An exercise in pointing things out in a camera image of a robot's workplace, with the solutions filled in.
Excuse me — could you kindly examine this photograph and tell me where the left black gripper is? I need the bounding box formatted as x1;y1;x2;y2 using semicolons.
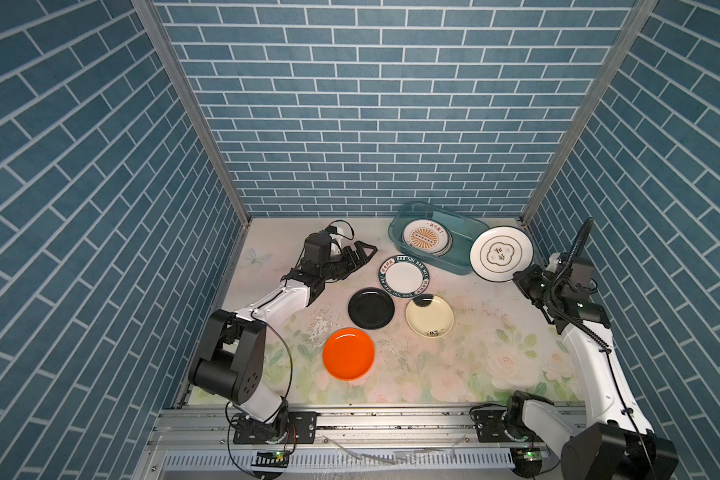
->
317;241;376;282

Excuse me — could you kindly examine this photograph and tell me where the white plate quatrefoil line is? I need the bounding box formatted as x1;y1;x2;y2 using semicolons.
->
469;226;534;283

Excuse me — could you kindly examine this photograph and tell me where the green rim HAO SHI plate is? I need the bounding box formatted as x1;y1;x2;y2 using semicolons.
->
378;255;430;298

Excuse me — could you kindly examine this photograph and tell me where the black round plate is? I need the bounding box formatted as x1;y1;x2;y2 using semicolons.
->
347;287;395;330

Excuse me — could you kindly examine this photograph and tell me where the white plate orange sunburst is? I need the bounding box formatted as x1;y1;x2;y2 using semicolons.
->
402;219;452;256

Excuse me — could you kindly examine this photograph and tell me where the orange round plate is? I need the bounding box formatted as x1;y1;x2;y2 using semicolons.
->
322;328;375;381

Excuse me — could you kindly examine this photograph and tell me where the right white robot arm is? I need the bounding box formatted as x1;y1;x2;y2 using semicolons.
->
505;256;679;479

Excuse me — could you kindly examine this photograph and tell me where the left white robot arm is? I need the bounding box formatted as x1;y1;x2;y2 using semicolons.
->
188;225;378;425

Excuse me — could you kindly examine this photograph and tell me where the translucent teal plastic bin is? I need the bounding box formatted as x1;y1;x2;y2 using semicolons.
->
388;201;489;275

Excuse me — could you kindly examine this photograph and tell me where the cream plate black flower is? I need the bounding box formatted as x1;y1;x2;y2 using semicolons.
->
405;294;455;338

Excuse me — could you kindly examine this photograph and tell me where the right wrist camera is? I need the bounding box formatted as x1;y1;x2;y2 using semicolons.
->
546;252;561;273

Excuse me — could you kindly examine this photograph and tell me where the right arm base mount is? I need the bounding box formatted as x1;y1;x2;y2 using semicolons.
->
469;404;543;444

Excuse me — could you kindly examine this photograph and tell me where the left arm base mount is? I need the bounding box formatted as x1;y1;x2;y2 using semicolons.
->
232;411;318;445

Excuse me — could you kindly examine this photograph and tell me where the aluminium front rail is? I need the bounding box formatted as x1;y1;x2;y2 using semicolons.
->
133;404;563;479

